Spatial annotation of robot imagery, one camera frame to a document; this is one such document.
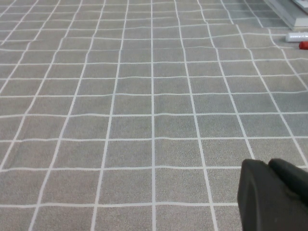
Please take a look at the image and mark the plain white book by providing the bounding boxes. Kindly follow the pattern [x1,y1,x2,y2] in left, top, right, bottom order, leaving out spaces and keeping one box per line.
[266,0,308,31]

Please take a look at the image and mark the white PAINT marker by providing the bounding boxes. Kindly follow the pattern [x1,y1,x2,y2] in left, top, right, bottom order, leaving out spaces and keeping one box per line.
[285,32,308,43]

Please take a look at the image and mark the grey white-checked tablecloth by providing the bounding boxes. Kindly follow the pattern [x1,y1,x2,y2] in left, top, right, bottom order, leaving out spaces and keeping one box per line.
[0,0,308,231]

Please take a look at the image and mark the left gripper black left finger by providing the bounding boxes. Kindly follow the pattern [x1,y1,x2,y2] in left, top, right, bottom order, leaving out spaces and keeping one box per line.
[236,158,308,231]

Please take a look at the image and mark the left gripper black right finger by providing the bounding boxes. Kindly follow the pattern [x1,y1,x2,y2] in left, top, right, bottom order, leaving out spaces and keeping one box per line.
[268,157,308,205]

